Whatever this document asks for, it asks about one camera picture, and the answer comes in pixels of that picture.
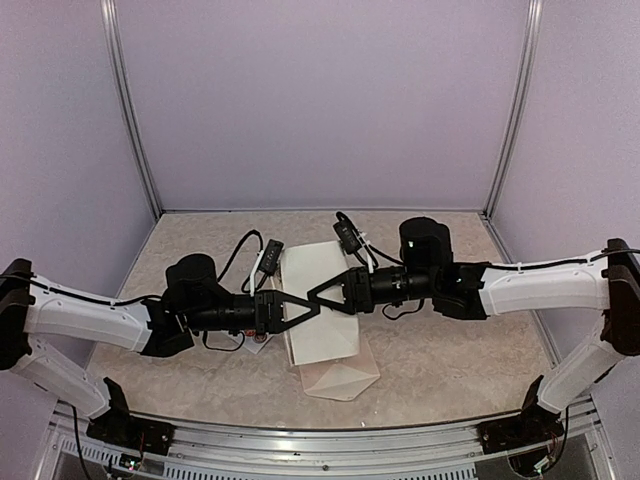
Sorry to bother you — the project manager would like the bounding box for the right aluminium frame post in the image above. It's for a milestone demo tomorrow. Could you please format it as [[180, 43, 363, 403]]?
[[483, 0, 544, 222]]

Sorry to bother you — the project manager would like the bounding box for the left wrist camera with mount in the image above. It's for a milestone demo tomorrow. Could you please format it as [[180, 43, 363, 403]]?
[[248, 239, 284, 295]]

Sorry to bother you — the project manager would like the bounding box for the left aluminium frame post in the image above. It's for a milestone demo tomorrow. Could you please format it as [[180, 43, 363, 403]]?
[[100, 0, 164, 222]]

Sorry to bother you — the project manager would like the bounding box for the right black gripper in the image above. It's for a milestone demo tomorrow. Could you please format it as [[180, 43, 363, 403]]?
[[306, 266, 437, 316]]

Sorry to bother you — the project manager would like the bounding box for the front aluminium rail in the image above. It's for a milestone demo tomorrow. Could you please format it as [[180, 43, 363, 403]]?
[[34, 401, 619, 479]]

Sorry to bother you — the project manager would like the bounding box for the beige ornate letter paper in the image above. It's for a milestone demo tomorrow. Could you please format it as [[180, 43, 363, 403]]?
[[280, 240, 359, 366]]

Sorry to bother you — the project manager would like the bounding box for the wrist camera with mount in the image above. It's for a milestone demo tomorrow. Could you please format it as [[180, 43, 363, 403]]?
[[248, 239, 284, 295], [333, 211, 379, 273]]

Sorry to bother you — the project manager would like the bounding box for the white sticker sheet with seals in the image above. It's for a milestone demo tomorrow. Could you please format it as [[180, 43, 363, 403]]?
[[233, 333, 271, 355]]

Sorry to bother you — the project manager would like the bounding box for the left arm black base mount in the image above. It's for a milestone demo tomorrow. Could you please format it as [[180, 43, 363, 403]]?
[[86, 377, 176, 456]]

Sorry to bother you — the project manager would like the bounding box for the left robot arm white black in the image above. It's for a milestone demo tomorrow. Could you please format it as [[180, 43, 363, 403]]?
[[1, 253, 320, 445]]

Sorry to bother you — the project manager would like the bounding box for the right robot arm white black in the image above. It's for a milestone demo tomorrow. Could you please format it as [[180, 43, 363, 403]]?
[[307, 217, 639, 444]]

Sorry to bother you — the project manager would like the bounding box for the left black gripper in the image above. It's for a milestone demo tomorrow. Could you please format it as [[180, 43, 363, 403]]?
[[186, 289, 320, 336]]

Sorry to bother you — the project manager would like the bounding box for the aluminium frame post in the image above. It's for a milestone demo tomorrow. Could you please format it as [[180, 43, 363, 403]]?
[[100, 0, 164, 222], [483, 0, 544, 222]]

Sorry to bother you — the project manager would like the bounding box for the cream open envelope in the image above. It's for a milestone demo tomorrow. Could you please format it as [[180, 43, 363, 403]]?
[[299, 337, 380, 402]]

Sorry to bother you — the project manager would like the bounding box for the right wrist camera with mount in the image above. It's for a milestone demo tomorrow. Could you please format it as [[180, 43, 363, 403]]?
[[333, 211, 379, 273]]

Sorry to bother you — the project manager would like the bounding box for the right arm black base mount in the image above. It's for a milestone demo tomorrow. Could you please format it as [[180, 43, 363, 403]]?
[[477, 375, 565, 454]]

